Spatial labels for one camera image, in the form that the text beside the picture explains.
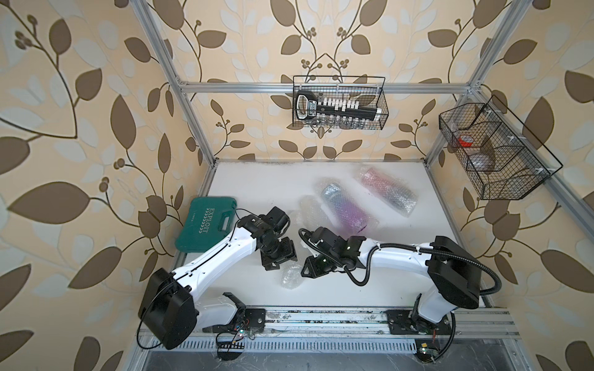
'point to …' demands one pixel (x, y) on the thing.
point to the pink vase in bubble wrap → (398, 196)
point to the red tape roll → (465, 141)
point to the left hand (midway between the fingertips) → (290, 259)
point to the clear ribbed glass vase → (291, 274)
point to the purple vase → (342, 210)
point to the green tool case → (207, 221)
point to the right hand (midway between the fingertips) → (303, 273)
